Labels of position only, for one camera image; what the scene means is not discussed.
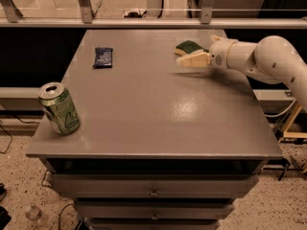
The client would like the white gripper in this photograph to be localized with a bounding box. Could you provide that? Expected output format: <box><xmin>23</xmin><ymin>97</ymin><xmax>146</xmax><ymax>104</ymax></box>
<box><xmin>177</xmin><ymin>34</ymin><xmax>237</xmax><ymax>69</ymax></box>

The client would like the green and yellow sponge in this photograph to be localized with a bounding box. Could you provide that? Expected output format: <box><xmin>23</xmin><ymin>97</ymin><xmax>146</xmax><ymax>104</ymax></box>
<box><xmin>175</xmin><ymin>40</ymin><xmax>208</xmax><ymax>56</ymax></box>

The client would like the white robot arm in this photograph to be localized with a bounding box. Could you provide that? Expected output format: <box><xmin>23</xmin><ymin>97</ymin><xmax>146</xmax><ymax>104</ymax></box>
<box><xmin>177</xmin><ymin>35</ymin><xmax>307</xmax><ymax>111</ymax></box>

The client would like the green soda can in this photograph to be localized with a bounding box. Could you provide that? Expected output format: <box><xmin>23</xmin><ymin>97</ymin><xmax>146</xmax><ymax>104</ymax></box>
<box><xmin>38</xmin><ymin>82</ymin><xmax>80</xmax><ymax>135</ymax></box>

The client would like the dark blue snack packet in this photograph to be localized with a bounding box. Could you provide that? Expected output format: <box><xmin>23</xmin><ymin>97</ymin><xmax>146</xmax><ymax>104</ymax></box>
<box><xmin>93</xmin><ymin>47</ymin><xmax>113</xmax><ymax>68</ymax></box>

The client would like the grey drawer cabinet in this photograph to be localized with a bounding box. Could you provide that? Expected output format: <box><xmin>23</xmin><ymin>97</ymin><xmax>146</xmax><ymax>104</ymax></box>
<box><xmin>26</xmin><ymin>29</ymin><xmax>285</xmax><ymax>230</ymax></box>

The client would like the top grey drawer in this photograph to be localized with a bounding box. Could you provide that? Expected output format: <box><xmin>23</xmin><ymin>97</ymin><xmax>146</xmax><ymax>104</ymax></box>
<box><xmin>51</xmin><ymin>174</ymin><xmax>258</xmax><ymax>198</ymax></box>

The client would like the grey drawer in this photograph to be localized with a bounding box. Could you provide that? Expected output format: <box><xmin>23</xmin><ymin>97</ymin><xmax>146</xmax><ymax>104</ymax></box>
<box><xmin>51</xmin><ymin>174</ymin><xmax>258</xmax><ymax>198</ymax></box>
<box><xmin>91</xmin><ymin>219</ymin><xmax>219</xmax><ymax>230</ymax></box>
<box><xmin>76</xmin><ymin>199</ymin><xmax>234</xmax><ymax>219</ymax></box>

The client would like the middle grey drawer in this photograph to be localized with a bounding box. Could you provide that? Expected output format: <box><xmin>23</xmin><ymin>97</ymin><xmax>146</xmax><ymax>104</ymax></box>
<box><xmin>76</xmin><ymin>199</ymin><xmax>234</xmax><ymax>219</ymax></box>

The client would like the bottom grey drawer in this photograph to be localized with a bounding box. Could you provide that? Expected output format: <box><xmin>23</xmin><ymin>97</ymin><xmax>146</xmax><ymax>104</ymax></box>
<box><xmin>91</xmin><ymin>219</ymin><xmax>219</xmax><ymax>230</ymax></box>

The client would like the clear plastic bottle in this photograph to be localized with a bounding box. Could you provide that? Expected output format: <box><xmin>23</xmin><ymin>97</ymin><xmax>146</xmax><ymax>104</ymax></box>
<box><xmin>25</xmin><ymin>205</ymin><xmax>48</xmax><ymax>227</ymax></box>

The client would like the white cable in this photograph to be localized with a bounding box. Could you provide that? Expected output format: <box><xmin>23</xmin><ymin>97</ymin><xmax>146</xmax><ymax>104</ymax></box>
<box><xmin>264</xmin><ymin>99</ymin><xmax>298</xmax><ymax>119</ymax></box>

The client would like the wooden frame stand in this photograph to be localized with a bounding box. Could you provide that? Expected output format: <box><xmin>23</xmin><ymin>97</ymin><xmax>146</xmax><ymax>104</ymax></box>
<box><xmin>277</xmin><ymin>101</ymin><xmax>307</xmax><ymax>144</ymax></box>

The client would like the black floor cable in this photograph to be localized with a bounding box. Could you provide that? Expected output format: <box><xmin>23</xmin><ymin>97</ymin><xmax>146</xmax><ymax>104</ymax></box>
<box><xmin>0</xmin><ymin>112</ymin><xmax>41</xmax><ymax>155</ymax></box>

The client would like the grey metal rail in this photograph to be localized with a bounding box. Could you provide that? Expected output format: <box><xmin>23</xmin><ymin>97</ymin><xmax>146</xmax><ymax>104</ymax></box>
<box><xmin>0</xmin><ymin>18</ymin><xmax>307</xmax><ymax>30</ymax></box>

